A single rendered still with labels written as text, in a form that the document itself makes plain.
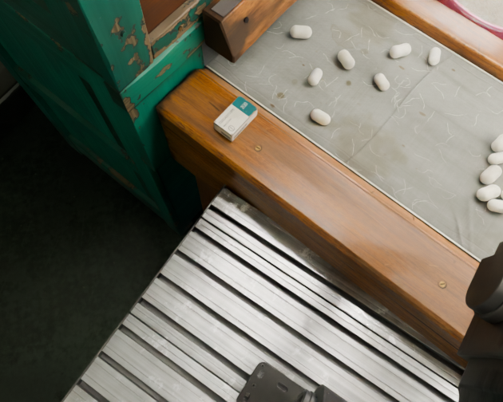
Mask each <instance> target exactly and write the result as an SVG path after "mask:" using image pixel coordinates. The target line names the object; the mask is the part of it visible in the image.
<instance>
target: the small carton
mask: <svg viewBox="0 0 503 402"><path fill-rule="evenodd" d="M257 110H258V108H257V107H256V106H254V105H253V104H251V103H250V102H249V101H247V100H245V99H244V98H243V97H242V96H238V97H237V98H236V99H235V100H234V101H233V102H232V103H231V104H230V105H229V106H228V107H227V108H226V109H225V110H224V112H223V113H222V114H221V115H220V116H219V117H218V118H217V119H216V120H215V121H214V129H215V130H216V131H217V132H219V133H220V134H222V135H223V136H225V137H226V138H228V139H229V140H230V141H231V142H232V141H233V140H234V139H235V138H236V137H237V136H238V135H239V134H240V133H241V132H242V131H243V130H244V129H245V128H246V127H247V126H248V124H249V123H250V122H251V121H252V120H253V119H254V118H255V117H256V116H257Z"/></svg>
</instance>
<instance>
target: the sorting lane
mask: <svg viewBox="0 0 503 402"><path fill-rule="evenodd" d="M295 25H298V26H309V27H310V28H311V31H312V34H311V36H310V37H309V38H308V39H302V38H293V37H292V36H291V34H290V30H291V27H292V26H295ZM403 43H408V44H409V45H410V46H411V51H410V54H408V55H407V56H404V57H398V58H392V57H391V56H390V49H391V48H392V47H393V46H394V45H401V44H403ZM434 47H438V48H439V49H440V50H441V55H440V61H439V62H438V63H437V64H436V65H430V64H429V62H428V58H429V52H430V50H431V49H432V48H434ZM343 49H345V50H347V51H348V52H349V53H350V55H351V56H352V57H353V58H354V62H355V64H354V67H353V68H352V69H345V68H344V67H343V65H342V63H341V62H340V61H339V59H338V53H339V51H341V50H343ZM316 68H319V69H321V70H322V71H323V75H322V77H321V79H320V80H319V83H318V84H317V85H310V84H309V83H308V77H309V76H310V75H311V72H312V71H313V69H316ZM206 69H209V70H210V71H212V72H213V73H214V74H215V75H217V76H218V77H220V78H221V79H223V80H224V81H226V82H227V83H229V84H230V85H231V86H232V87H234V88H235V89H237V90H238V91H240V92H241V93H242V94H243V95H245V96H246V97H248V98H249V99H251V100H252V101H254V102H255V103H257V105H259V106H260V107H262V108H263V109H265V110H266V111H268V112H269V113H270V114H272V115H273V116H274V117H276V118H277V119H279V120H280V121H282V122H283V123H285V125H287V126H288V127H290V128H291V129H293V130H294V131H296V132H297V133H298V134H300V135H301V136H302V137H304V138H305V139H307V140H308V141H310V142H311V143H313V145H315V146H316V147H318V148H319V149H321V150H322V151H324V152H325V153H326V154H328V155H329V156H330V157H332V158H333V159H335V160H336V161H338V162H339V163H341V165H343V166H344V167H345V168H347V169H349V170H350V171H352V172H353V173H355V174H356V175H357V176H358V177H360V178H361V179H363V180H364V181H366V182H367V183H368V184H369V185H371V186H372V187H374V188H375V189H377V190H378V191H380V192H381V193H383V194H384V195H385V196H386V197H388V198H389V199H391V200H392V201H394V202H395V203H396V204H397V205H399V206H400V207H402V208H403V209H405V210H406V211H408V212H409V213H411V214H412V215H413V216H414V217H416V218H417V219H419V220H420V221H422V222H423V223H425V224H426V225H427V226H428V227H430V228H431V229H433V230H434V231H436V232H437V233H438V234H440V235H441V236H442V237H443V238H445V239H447V240H448V241H449V242H451V243H453V244H454V245H455V246H456V247H458V248H459V249H460V250H462V251H464V252H465V253H466V254H468V255H469V256H470V257H471V258H473V259H475V260H476V261H477V262H479V263H480V262H481V260H482V259H483V258H487V257H489V256H492V255H494V254H495V252H496V249H497V247H498V245H499V243H500V242H503V213H498V212H494V211H490V210H489V209H488V207H487V203H488V202H489V200H488V201H481V200H479V199H478V198H477V191H478V190H479V189H481V188H483V187H487V186H489V185H491V184H495V185H497V186H498V187H499V188H500V189H501V192H502V191H503V163H502V164H497V166H499V167H500V168H501V170H502V173H501V175H500V176H499V177H498V178H497V179H496V180H495V181H494V182H493V183H491V184H483V183H482V182H481V181H480V175H481V173H482V172H483V171H484V170H486V169H487V168H488V167H489V166H491V165H492V164H490V163H489V162H488V157H489V156H490V155H491V154H493V153H497V152H495V151H493V149H492V148H491V144H492V142H494V141H495V139H496V138H498V137H499V135H501V134H503V82H502V81H500V80H498V79H497V78H496V77H493V76H492V75H490V74H489V73H487V72H486V71H484V70H483V69H480V68H479V67H477V66H476V65H474V64H473V63H471V62H469V61H467V60H466V59H465V58H463V57H461V56H460V55H458V54H456V53H455V52H453V51H452V50H450V49H448V48H446V47H445V46H444V45H442V44H440V43H439V42H437V41H435V40H434V39H433V38H431V37H429V36H427V35H426V34H424V33H423V32H421V31H419V30H417V29H416V28H414V27H413V26H411V25H410V24H408V23H406V22H404V21H403V20H402V19H400V18H398V17H396V16H395V15H393V14H392V13H390V12H389V11H387V10H385V9H383V8H382V7H381V6H379V5H377V4H376V3H374V2H372V1H371V0H297V1H296V2H295V3H294V4H293V5H292V6H290V7H289V8H288V9H287V10H286V11H285V12H284V13H283V14H282V15H281V16H280V17H279V18H278V19H277V20H276V21H275V22H274V23H273V24H272V25H271V26H270V27H269V28H268V29H267V30H266V31H265V32H264V33H263V34H262V35H261V36H260V37H259V38H258V39H257V40H256V41H255V42H254V43H253V44H252V45H251V46H250V47H249V48H248V49H247V50H246V51H245V53H244V54H243V55H242V56H241V57H240V58H239V59H238V60H237V61H236V62H235V63H232V62H230V61H229V60H227V59H226V58H224V57H223V56H221V55H220V54H218V55H217V56H216V57H215V58H214V59H213V60H212V61H211V62H210V63H209V64H208V65H206ZM378 73H382V74H383V75H384V76H385V78H386V79H387V80H388V81H389V83H390V87H389V88H388V89H387V90H386V91H382V90H380V89H379V87H378V86H377V85H376V84H375V82H374V76H375V75H376V74H378ZM316 108H317V109H320V110H321V111H323V112H325V113H326V114H328V115H329V116H330V118H331V121H330V123H329V124H327V125H321V124H319V123H318V122H316V121H314V120H312V119H311V111H312V110H314V109H316ZM493 199H499V200H503V199H502V197H501V194H500V195H499V196H498V197H496V198H493ZM490 200H491V199H490Z"/></svg>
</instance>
